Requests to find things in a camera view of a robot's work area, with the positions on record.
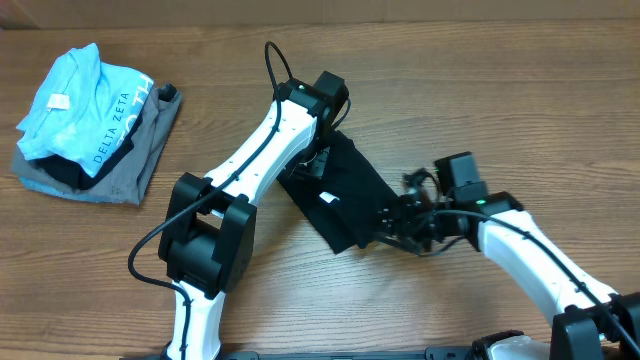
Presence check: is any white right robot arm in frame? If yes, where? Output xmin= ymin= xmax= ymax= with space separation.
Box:
xmin=379 ymin=152 xmax=639 ymax=359

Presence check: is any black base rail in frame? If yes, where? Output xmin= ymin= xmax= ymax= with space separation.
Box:
xmin=119 ymin=344 xmax=481 ymax=360

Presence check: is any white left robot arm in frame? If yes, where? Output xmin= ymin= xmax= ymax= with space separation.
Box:
xmin=158 ymin=72 xmax=349 ymax=359

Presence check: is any folded grey shirt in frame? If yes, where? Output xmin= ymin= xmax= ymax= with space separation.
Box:
xmin=11 ymin=83 xmax=182 ymax=205

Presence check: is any black t-shirt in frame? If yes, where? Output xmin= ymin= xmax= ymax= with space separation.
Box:
xmin=278 ymin=131 xmax=399 ymax=254

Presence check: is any folded light blue shirt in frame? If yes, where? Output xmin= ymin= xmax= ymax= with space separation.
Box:
xmin=17 ymin=43 xmax=154 ymax=178

